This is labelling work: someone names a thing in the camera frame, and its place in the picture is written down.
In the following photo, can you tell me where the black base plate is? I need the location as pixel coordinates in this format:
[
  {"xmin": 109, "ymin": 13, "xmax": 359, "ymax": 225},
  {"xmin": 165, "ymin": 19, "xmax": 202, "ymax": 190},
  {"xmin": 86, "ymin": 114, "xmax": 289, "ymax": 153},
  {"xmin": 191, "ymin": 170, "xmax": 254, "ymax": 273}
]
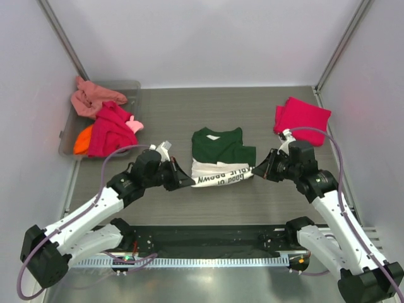
[{"xmin": 129, "ymin": 225, "xmax": 304, "ymax": 258}]

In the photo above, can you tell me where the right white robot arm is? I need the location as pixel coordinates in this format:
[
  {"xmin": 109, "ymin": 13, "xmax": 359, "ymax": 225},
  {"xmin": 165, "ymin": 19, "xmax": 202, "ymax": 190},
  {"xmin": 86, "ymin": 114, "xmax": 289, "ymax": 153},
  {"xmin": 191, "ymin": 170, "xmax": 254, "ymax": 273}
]
[{"xmin": 252, "ymin": 129, "xmax": 403, "ymax": 302}]

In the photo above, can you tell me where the light pink t shirt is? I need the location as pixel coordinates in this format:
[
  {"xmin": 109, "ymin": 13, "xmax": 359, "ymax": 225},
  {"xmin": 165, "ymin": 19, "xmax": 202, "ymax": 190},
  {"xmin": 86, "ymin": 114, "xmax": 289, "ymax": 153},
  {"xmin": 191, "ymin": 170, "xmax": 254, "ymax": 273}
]
[{"xmin": 125, "ymin": 116, "xmax": 144, "ymax": 134}]

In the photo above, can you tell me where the orange t shirt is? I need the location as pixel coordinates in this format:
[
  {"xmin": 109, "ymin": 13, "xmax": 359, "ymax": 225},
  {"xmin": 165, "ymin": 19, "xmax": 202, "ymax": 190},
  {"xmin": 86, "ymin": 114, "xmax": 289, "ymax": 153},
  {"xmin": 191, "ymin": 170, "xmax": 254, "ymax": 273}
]
[{"xmin": 73, "ymin": 124, "xmax": 93, "ymax": 155}]

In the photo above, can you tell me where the aluminium frame post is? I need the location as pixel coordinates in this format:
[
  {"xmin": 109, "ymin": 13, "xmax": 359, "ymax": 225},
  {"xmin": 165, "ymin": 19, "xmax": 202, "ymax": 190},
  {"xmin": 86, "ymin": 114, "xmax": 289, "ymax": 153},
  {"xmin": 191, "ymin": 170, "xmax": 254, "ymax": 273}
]
[
  {"xmin": 314, "ymin": 0, "xmax": 374, "ymax": 95},
  {"xmin": 37, "ymin": 0, "xmax": 89, "ymax": 80}
]

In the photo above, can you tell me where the left aluminium frame post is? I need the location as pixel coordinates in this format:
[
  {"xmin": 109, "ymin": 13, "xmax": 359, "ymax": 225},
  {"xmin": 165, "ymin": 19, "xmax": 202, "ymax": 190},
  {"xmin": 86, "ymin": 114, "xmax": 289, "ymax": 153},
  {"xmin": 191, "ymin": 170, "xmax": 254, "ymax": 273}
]
[{"xmin": 37, "ymin": 0, "xmax": 89, "ymax": 80}]

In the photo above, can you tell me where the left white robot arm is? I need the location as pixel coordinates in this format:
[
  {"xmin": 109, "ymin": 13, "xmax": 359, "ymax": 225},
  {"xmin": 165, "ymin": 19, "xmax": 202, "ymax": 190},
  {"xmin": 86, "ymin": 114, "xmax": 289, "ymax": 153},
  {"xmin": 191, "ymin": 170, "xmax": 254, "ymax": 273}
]
[{"xmin": 17, "ymin": 141, "xmax": 195, "ymax": 299}]

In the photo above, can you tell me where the right aluminium frame post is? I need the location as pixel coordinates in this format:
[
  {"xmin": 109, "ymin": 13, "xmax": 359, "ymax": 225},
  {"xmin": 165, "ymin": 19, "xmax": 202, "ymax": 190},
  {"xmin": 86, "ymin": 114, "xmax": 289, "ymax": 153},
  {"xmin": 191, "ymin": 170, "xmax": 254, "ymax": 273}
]
[{"xmin": 314, "ymin": 0, "xmax": 374, "ymax": 95}]

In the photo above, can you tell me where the white and green t shirt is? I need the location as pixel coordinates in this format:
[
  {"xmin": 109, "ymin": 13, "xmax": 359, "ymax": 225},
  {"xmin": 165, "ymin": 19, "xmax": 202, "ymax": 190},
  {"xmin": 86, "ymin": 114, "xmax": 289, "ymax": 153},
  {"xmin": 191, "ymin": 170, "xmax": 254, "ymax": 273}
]
[{"xmin": 191, "ymin": 127, "xmax": 256, "ymax": 188}]

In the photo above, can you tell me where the salmon pink t shirt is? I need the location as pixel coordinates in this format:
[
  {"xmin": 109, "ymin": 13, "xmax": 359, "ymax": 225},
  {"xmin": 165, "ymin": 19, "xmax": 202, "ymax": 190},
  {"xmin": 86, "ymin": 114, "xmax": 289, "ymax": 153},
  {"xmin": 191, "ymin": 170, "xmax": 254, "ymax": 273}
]
[{"xmin": 71, "ymin": 76, "xmax": 128, "ymax": 119}]

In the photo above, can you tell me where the folded magenta t shirt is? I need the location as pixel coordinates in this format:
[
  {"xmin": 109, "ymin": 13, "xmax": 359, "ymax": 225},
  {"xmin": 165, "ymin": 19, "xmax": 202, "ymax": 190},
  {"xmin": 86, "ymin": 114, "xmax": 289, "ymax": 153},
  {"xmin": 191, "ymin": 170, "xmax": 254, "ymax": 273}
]
[{"xmin": 273, "ymin": 97, "xmax": 331, "ymax": 146}]

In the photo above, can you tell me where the aluminium front rail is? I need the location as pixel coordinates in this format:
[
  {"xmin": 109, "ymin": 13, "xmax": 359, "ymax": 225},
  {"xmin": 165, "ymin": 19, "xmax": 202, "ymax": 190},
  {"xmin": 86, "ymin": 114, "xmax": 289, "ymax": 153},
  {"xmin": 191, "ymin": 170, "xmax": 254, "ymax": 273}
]
[{"xmin": 359, "ymin": 227, "xmax": 383, "ymax": 253}]

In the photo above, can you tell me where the crimson red t shirt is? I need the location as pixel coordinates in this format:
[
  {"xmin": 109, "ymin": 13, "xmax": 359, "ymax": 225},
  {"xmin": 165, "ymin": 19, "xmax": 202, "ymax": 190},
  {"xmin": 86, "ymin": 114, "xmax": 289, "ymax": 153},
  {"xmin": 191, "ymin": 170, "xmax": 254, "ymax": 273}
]
[{"xmin": 87, "ymin": 101, "xmax": 138, "ymax": 158}]

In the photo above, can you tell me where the slotted cable duct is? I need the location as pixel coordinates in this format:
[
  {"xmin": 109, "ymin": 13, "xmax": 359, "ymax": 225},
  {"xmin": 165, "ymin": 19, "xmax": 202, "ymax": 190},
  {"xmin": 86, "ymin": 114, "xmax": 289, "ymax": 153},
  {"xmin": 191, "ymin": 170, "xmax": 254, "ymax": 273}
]
[{"xmin": 74, "ymin": 255, "xmax": 289, "ymax": 269}]

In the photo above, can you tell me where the grey plastic bin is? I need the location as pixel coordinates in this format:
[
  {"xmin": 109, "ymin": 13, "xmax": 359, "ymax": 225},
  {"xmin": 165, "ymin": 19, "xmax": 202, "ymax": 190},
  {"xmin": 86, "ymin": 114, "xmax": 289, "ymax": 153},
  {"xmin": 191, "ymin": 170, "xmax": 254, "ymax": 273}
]
[{"xmin": 59, "ymin": 76, "xmax": 141, "ymax": 160}]

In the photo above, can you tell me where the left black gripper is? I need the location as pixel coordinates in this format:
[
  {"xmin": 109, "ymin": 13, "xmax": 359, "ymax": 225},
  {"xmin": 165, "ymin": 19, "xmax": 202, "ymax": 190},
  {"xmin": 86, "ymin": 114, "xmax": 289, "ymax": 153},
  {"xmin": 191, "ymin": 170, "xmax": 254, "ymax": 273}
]
[{"xmin": 143, "ymin": 156, "xmax": 195, "ymax": 191}]

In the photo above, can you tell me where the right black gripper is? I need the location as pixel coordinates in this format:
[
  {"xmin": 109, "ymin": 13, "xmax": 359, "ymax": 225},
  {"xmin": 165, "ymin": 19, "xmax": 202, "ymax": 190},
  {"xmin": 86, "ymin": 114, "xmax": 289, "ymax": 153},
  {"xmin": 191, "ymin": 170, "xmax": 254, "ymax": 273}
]
[{"xmin": 253, "ymin": 148, "xmax": 300, "ymax": 182}]

